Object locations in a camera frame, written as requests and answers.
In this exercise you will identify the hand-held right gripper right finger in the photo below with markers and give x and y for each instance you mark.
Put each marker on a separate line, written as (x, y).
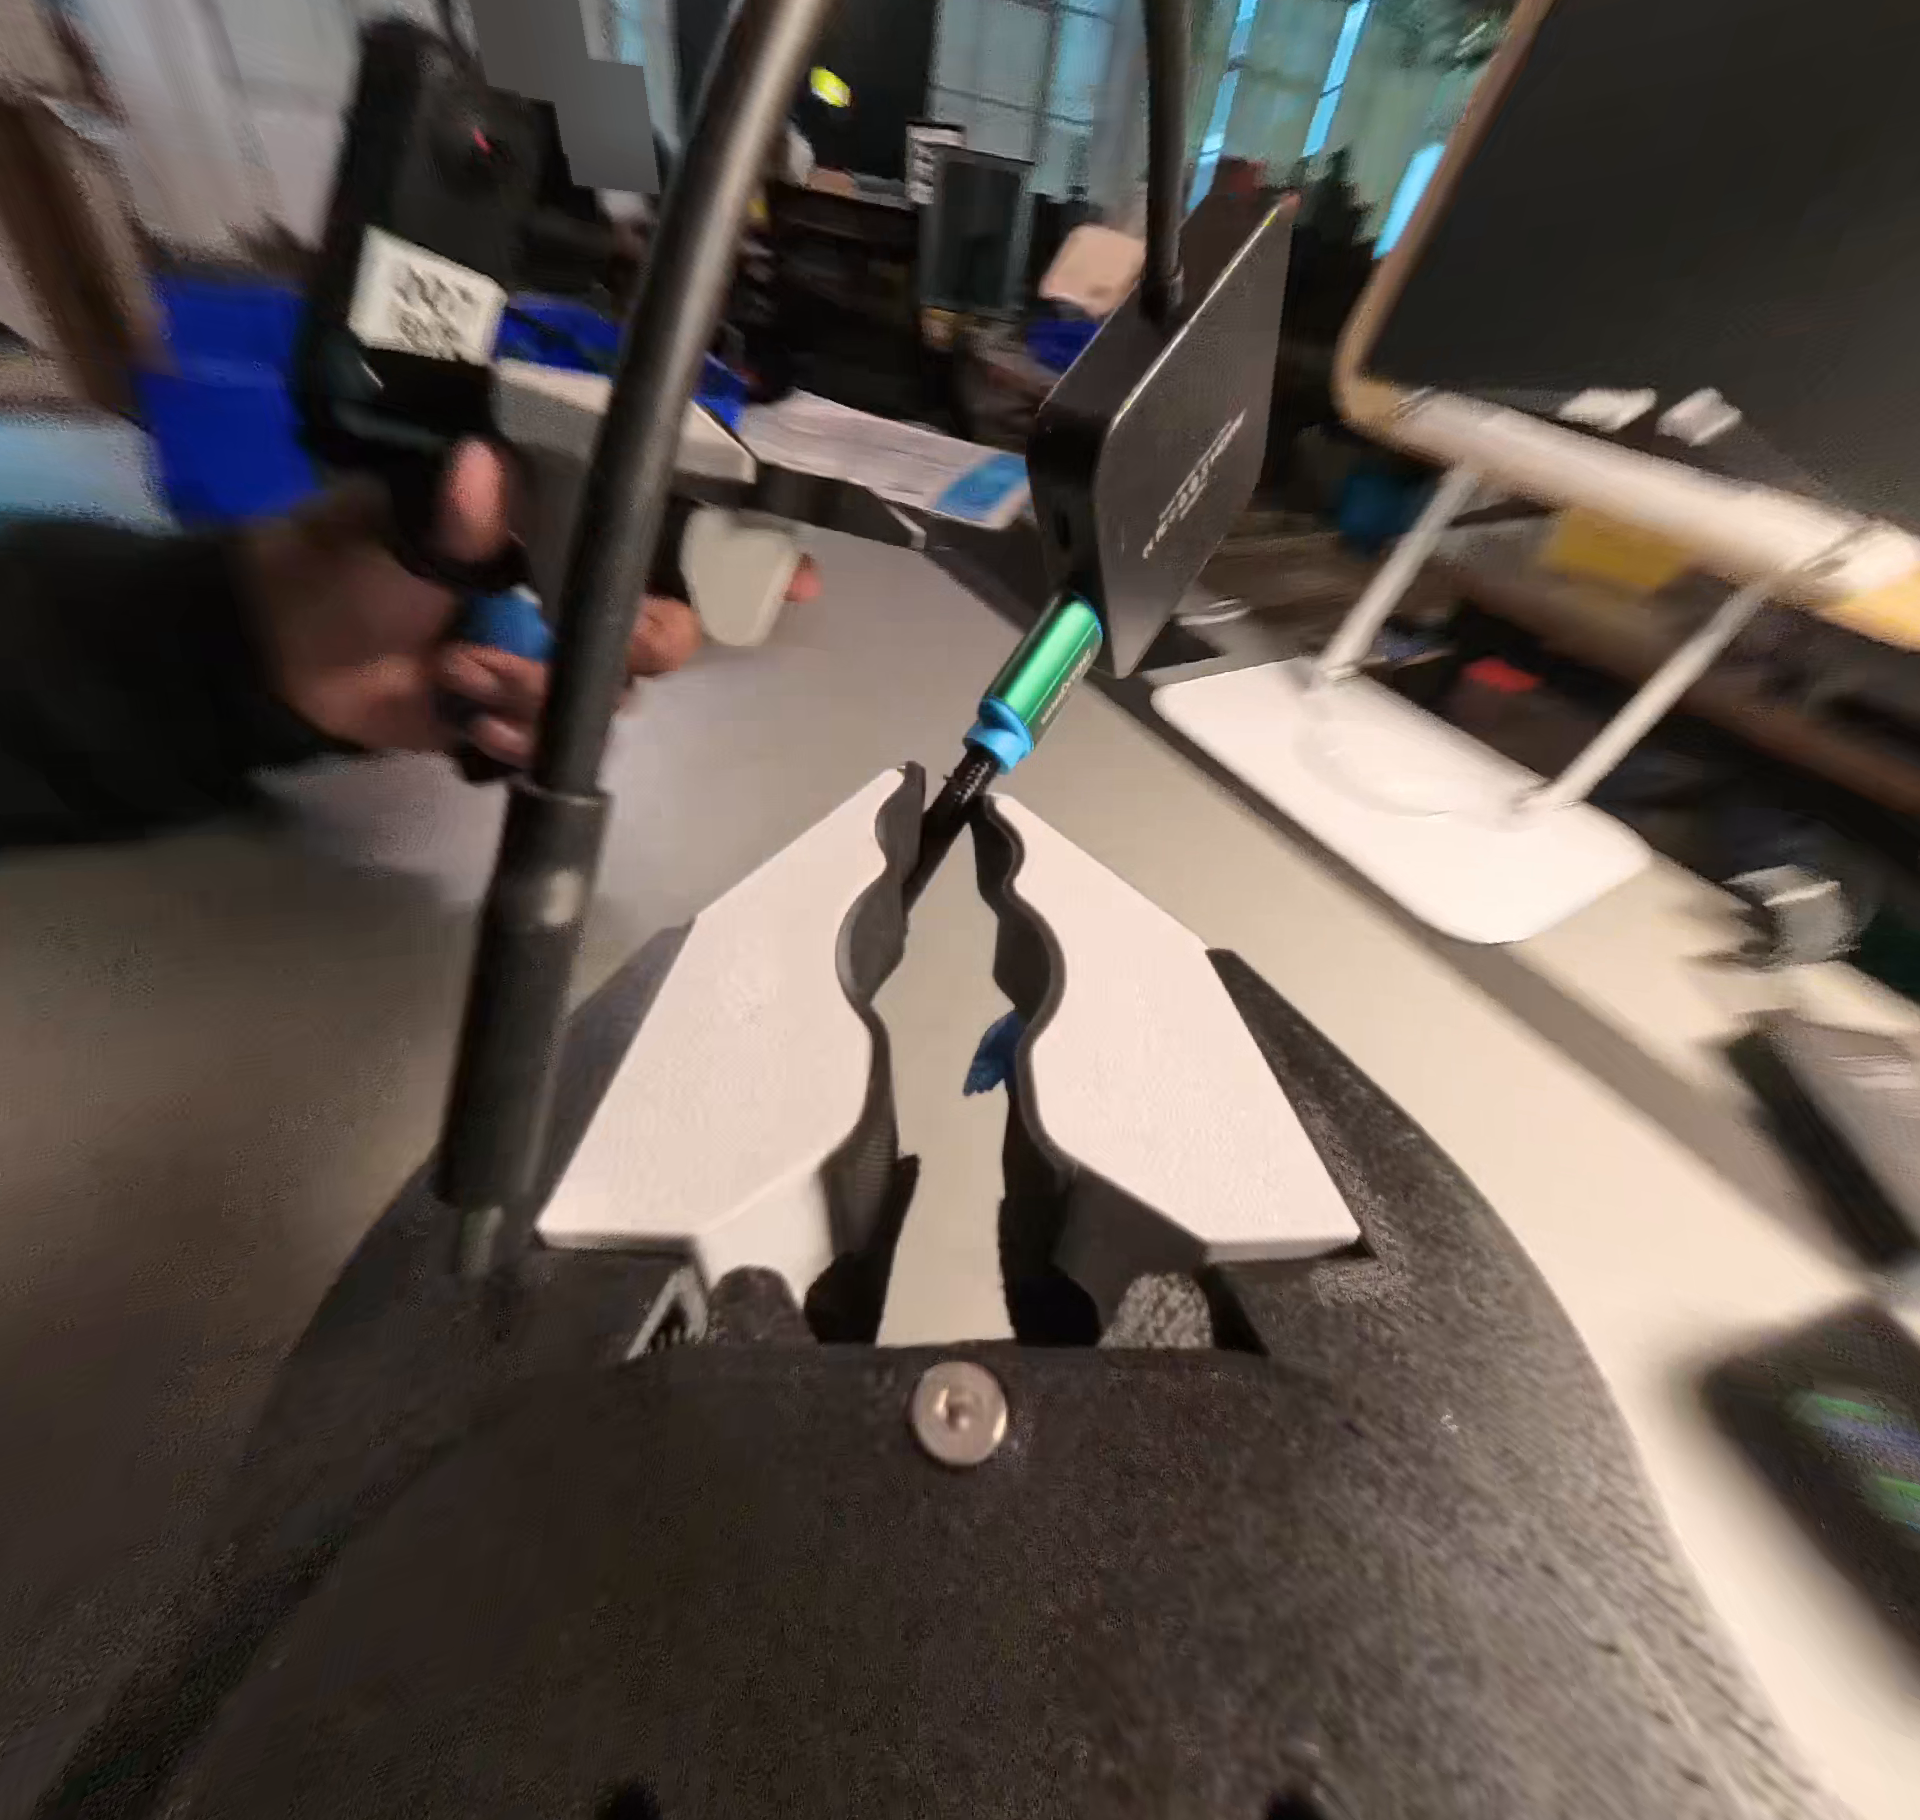
(1186, 1098)

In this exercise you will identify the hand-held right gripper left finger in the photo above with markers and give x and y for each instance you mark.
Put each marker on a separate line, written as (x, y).
(719, 1084)

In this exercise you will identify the person's left hand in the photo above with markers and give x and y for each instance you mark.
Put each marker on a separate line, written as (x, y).
(345, 636)

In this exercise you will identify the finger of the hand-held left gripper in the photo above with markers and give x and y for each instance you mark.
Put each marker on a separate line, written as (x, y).
(600, 426)

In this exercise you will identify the printed paper sheet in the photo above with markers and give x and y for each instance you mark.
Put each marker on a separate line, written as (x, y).
(886, 456)

